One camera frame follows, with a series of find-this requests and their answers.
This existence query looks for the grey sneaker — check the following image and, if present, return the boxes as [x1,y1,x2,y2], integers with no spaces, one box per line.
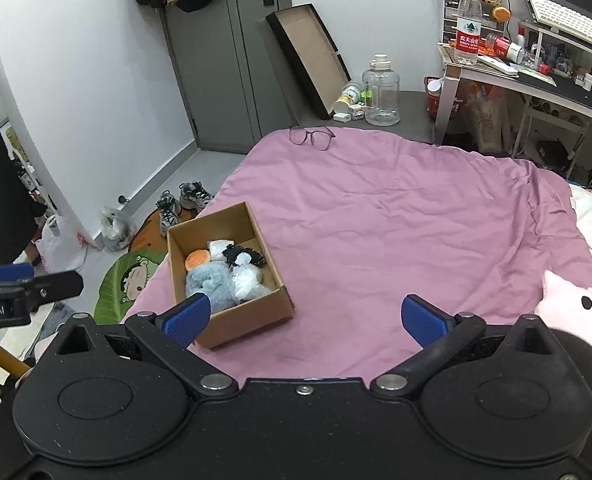
[178,181,214,211]
[156,190,183,237]

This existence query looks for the orange plush toy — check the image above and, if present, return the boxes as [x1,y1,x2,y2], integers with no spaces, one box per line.
[185,249,212,272]

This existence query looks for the beige shopping bag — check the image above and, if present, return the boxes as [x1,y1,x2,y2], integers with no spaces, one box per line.
[463,85,512,153]

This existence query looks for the white-legged desk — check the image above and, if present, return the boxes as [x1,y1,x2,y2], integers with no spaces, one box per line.
[435,42,592,161]

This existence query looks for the white keyboard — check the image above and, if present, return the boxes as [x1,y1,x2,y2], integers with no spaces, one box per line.
[526,0,592,56]

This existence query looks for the pink bed sheet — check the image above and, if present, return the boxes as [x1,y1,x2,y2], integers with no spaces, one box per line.
[118,126,592,381]

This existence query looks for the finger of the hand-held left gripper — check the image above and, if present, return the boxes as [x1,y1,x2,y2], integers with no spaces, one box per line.
[0,262,36,284]
[0,270,85,311]

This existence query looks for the white plastic bag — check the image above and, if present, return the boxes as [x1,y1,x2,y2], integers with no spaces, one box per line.
[35,214,89,273]

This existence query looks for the yellow-lidded white jar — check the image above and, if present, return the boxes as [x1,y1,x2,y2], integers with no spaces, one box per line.
[333,82,364,115]

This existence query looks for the orange floor mat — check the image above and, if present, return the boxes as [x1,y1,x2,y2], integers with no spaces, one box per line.
[128,205,197,256]

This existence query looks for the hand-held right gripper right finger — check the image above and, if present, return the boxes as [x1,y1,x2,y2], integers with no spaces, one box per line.
[370,294,564,402]

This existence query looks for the brown cardboard box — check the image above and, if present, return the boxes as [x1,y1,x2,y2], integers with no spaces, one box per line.
[167,201,295,351]

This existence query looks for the yellow wooden bar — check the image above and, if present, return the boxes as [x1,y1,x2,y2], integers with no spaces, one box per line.
[0,332,32,378]

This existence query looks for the white desktop drawer organizer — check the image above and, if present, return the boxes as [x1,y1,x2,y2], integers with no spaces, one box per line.
[441,0,507,46]

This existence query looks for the pink plush pillow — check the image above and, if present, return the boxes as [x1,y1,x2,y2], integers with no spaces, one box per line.
[533,269,592,386]

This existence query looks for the white plush toy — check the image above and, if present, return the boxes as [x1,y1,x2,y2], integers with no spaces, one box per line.
[207,239,237,262]

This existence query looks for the red-label water bottle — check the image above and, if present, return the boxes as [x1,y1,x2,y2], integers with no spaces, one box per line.
[454,0,483,67]

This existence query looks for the white keyboard riser shelf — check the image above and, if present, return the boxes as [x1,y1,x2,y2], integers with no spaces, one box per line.
[518,20,592,96]

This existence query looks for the grey door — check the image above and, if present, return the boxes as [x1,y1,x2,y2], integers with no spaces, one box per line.
[158,0,292,153]

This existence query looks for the clear plastic water jug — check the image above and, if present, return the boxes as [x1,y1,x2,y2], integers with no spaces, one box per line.
[361,53,402,127]

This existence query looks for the red plastic basket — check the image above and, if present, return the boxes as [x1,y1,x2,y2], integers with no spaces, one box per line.
[423,76,449,120]

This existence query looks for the green cartoon floor mat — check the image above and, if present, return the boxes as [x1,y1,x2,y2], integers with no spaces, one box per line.
[93,251,169,326]

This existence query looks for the black box under desk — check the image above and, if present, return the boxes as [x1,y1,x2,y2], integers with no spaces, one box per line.
[536,140,574,171]

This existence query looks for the white cotton pad packet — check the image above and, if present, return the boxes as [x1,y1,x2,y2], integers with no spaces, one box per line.
[230,262,273,305]

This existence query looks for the dark-framed eyeglasses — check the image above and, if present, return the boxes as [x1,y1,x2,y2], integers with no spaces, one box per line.
[288,125,337,152]

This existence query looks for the black shallow box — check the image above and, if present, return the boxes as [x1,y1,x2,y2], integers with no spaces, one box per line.
[266,3,352,120]

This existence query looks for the black lace hair band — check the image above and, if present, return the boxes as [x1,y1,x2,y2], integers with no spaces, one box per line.
[221,244,267,268]

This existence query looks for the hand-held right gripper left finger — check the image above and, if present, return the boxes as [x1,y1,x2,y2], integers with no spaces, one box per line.
[46,292,239,402]

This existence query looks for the white remote control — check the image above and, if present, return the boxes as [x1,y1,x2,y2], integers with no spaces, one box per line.
[476,55,519,78]

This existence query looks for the grey plastic bag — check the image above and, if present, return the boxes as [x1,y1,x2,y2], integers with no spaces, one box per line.
[100,206,136,252]

